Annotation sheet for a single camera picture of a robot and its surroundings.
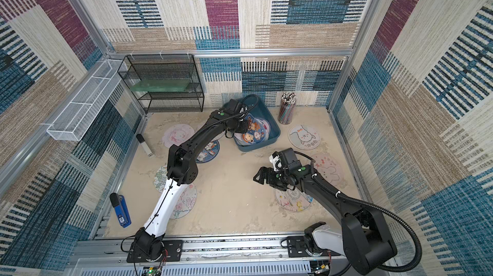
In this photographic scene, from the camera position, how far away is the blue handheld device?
0.80 m

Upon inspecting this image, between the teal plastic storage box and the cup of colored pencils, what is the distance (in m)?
0.06

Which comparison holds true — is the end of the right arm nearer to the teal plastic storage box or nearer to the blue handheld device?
the teal plastic storage box

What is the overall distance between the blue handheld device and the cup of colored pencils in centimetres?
87

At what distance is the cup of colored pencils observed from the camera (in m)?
1.03
